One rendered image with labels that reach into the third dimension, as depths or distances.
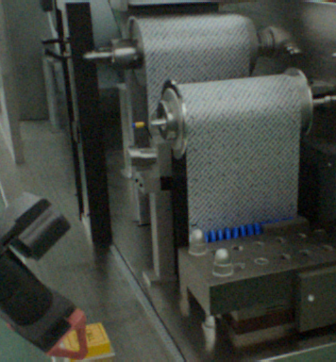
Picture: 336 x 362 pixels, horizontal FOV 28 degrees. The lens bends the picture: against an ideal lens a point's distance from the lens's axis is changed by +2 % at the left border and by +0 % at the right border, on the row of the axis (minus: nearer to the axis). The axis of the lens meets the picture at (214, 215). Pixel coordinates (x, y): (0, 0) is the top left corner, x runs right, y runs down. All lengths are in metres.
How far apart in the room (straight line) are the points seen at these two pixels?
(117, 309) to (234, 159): 0.37
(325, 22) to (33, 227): 0.78
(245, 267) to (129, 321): 0.26
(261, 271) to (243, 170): 0.23
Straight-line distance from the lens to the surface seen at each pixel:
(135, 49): 1.45
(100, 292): 1.38
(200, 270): 1.16
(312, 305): 1.20
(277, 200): 1.33
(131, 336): 1.23
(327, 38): 1.38
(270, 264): 1.17
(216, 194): 1.27
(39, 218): 0.83
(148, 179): 1.29
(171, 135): 1.23
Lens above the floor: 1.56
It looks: 23 degrees down
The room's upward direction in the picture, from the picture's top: 1 degrees counter-clockwise
